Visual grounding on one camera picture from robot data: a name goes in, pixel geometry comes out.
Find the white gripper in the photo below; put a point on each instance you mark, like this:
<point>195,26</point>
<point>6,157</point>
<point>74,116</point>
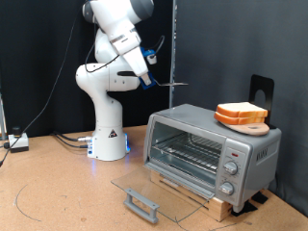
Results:
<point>134,61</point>

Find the black backdrop curtain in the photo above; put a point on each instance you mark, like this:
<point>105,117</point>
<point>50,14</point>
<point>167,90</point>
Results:
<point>29,64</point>

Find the black metal bookend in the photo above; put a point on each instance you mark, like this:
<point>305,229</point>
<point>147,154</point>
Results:
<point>256,83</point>

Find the dark grey backdrop curtain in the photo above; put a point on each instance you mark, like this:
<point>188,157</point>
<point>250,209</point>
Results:
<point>224,48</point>

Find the metal stand rod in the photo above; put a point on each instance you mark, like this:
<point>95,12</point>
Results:
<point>2,118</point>

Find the round wooden board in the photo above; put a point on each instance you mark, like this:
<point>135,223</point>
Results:
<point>253,129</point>

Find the black foam pad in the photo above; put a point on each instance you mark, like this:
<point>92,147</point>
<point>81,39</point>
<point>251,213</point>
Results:
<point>243,208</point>
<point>260,197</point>

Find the tall aluminium frame post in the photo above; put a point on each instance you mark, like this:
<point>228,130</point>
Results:
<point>173,48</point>

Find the white bread slice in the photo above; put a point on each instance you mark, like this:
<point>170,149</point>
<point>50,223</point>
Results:
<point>240,107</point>
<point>231,120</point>

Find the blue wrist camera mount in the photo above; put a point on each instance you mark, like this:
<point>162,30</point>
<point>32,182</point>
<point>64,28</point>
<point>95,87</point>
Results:
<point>146,53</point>

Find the silver oven knob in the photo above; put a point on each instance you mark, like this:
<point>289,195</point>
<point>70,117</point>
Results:
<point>226,188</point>
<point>231,167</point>

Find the emergency stop button box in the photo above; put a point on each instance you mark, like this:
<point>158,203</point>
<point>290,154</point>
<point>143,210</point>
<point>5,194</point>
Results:
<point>19,141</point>

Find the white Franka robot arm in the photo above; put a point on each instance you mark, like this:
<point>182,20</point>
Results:
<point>106,128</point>

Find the silver toaster oven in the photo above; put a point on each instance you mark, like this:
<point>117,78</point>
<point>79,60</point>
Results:
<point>256,154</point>

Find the slotted wooden block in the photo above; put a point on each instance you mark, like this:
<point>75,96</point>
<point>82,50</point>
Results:
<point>221,208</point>

